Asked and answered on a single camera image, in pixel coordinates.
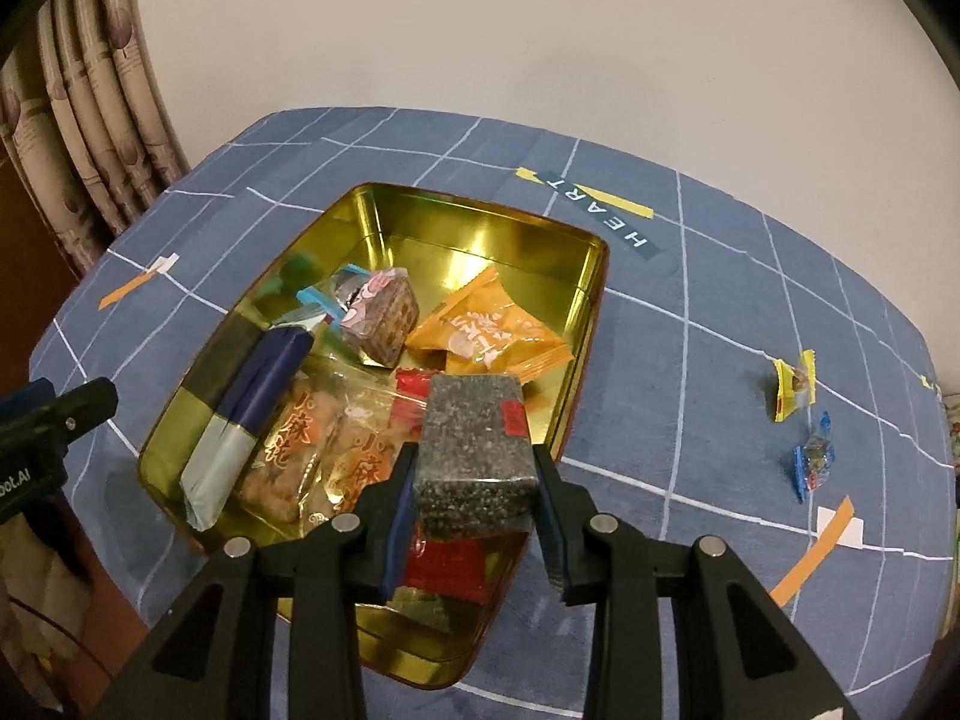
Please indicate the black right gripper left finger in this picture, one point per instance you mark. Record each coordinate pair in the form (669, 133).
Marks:
(212, 653)

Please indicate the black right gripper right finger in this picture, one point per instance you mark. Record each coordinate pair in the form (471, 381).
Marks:
(738, 655)

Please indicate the navy blue snack packet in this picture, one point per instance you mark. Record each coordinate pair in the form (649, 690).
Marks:
(237, 422)

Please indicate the red snack packet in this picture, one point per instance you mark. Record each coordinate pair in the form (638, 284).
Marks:
(454, 569)

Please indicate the fried twist snack bag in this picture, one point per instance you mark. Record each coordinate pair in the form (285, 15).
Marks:
(362, 453)

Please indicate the grey sesame bar packet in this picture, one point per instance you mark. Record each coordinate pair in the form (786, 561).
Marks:
(475, 472)

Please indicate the pink brown cake packet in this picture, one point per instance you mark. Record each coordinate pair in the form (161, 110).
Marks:
(381, 316)

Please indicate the orange snack packet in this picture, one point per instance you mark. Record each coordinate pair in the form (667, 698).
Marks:
(482, 330)

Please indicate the small teal candy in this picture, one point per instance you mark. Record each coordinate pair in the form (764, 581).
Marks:
(336, 294)

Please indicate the blue wrapped candy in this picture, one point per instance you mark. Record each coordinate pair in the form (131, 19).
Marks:
(812, 461)

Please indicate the yellow wrapped candy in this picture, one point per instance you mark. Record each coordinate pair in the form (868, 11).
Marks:
(796, 385)

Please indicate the blue grid tablecloth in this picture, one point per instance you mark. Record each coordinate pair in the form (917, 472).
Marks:
(672, 431)

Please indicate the beige patterned curtain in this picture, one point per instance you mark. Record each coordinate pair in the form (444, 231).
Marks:
(82, 120)

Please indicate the gold toffee tin box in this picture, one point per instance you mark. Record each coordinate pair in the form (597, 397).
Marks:
(553, 270)

